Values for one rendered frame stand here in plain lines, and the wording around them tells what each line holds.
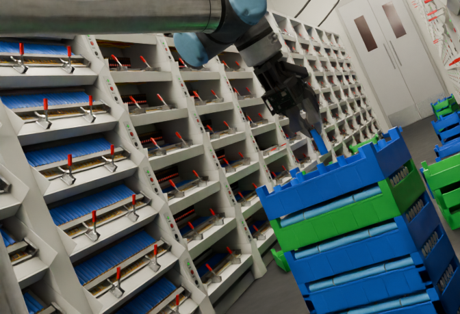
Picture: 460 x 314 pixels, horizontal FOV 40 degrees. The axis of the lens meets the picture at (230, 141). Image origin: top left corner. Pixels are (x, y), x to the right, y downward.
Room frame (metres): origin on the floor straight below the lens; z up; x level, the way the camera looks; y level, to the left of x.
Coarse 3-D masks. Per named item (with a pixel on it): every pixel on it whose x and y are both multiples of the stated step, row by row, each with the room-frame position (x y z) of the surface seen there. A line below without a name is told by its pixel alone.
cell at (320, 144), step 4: (312, 132) 1.44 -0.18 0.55; (316, 132) 1.44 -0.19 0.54; (312, 136) 1.45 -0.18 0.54; (316, 136) 1.44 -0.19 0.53; (320, 136) 1.44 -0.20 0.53; (316, 140) 1.44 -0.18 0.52; (320, 140) 1.44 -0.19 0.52; (316, 144) 1.44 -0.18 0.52; (320, 144) 1.44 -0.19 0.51; (324, 144) 1.44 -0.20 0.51; (320, 148) 1.44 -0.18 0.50; (324, 148) 1.44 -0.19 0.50; (320, 152) 1.44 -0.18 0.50; (324, 152) 1.44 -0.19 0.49; (328, 152) 1.44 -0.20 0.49
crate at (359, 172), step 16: (368, 144) 1.28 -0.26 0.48; (400, 144) 1.41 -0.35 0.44; (352, 160) 1.51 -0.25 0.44; (368, 160) 1.28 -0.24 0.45; (384, 160) 1.31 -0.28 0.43; (400, 160) 1.38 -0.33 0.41; (304, 176) 1.59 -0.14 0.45; (320, 176) 1.35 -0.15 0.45; (336, 176) 1.33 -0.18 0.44; (352, 176) 1.31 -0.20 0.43; (368, 176) 1.29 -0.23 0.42; (384, 176) 1.28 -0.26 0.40; (272, 192) 1.49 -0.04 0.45; (288, 192) 1.40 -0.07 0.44; (304, 192) 1.38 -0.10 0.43; (320, 192) 1.36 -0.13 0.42; (336, 192) 1.34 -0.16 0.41; (272, 208) 1.43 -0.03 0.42; (288, 208) 1.41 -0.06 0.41; (304, 208) 1.39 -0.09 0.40
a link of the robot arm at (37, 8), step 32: (0, 0) 0.90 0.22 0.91; (32, 0) 0.93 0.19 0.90; (64, 0) 0.96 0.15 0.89; (96, 0) 0.98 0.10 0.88; (128, 0) 1.02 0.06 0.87; (160, 0) 1.05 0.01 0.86; (192, 0) 1.08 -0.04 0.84; (224, 0) 1.12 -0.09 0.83; (256, 0) 1.14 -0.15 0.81; (0, 32) 0.93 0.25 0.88; (32, 32) 0.96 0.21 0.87; (64, 32) 0.99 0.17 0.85; (96, 32) 1.02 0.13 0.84; (128, 32) 1.05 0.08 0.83; (160, 32) 1.09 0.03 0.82; (192, 32) 1.13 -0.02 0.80; (224, 32) 1.17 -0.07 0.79
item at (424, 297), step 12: (444, 276) 1.37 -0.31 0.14; (444, 288) 1.34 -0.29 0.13; (384, 300) 1.37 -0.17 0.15; (396, 300) 1.34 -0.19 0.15; (408, 300) 1.32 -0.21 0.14; (420, 300) 1.30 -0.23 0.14; (336, 312) 1.44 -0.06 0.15; (348, 312) 1.40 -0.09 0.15; (360, 312) 1.38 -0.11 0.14; (372, 312) 1.37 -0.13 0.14
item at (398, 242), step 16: (432, 208) 1.43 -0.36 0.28; (400, 224) 1.28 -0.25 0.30; (416, 224) 1.32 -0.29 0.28; (432, 224) 1.39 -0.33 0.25; (368, 240) 1.32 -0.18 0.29; (384, 240) 1.31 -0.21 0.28; (400, 240) 1.29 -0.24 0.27; (416, 240) 1.29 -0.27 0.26; (288, 256) 1.43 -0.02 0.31; (320, 256) 1.39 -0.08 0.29; (336, 256) 1.37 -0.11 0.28; (352, 256) 1.35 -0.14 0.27; (368, 256) 1.33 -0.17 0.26; (384, 256) 1.32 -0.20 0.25; (304, 272) 1.42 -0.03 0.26; (320, 272) 1.40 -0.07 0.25; (336, 272) 1.38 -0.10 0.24
